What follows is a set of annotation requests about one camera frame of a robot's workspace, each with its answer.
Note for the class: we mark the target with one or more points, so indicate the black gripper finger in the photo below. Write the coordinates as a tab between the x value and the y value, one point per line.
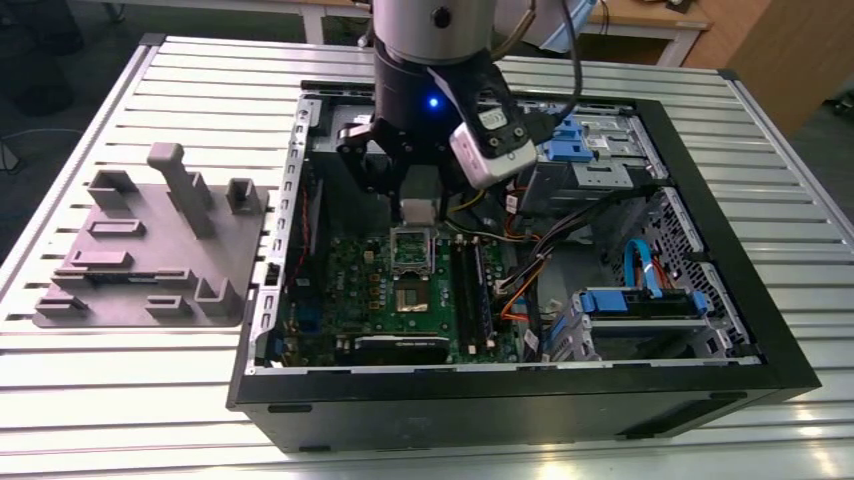
361	160
454	175

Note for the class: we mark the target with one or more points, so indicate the silver CPU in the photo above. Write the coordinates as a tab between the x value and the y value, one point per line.
418	211

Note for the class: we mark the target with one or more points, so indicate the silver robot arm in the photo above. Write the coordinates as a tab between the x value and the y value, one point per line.
428	30

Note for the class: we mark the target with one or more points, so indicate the grey power supply unit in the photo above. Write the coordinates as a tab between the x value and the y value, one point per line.
348	200

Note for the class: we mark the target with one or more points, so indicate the blue plastic drive latch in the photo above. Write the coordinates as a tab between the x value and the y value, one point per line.
575	150

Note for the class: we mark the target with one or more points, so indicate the metal drive cage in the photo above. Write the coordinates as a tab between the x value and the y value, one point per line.
601	175

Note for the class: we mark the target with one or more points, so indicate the black RAM slot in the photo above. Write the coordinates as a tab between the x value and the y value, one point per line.
474	295
466	295
458	295

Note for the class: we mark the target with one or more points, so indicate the green motherboard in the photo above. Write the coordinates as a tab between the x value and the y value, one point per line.
354	280

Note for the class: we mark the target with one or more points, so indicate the blue board connector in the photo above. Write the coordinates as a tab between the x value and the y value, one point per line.
309	320

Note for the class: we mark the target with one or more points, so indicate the black graphics card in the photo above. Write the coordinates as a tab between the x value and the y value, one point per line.
401	347

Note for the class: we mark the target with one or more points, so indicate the hard disk in blue carrier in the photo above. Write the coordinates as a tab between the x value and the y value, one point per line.
635	302

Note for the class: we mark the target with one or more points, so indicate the wooden desk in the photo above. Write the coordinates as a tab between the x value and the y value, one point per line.
641	20

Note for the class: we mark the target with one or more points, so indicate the grey parts rack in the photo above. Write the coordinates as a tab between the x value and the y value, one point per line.
168	300

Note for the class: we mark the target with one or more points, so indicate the metal disk cage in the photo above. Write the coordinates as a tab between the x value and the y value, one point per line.
641	326

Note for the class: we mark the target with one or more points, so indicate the black PC case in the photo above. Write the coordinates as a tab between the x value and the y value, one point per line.
468	415

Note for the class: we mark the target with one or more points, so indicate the wooden cabinet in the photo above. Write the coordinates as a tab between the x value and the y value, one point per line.
788	50

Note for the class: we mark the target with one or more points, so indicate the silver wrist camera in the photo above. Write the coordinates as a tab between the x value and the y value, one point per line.
490	160

